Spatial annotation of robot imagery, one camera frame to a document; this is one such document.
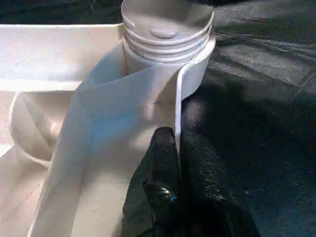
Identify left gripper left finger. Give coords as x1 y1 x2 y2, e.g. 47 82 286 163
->
121 126 182 237

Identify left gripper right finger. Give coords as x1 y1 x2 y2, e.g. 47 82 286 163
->
178 129 260 237

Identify white plastic table leg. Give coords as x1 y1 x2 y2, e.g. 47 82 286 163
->
120 0 215 62

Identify white plastic table top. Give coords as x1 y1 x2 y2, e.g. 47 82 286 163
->
0 22 217 237

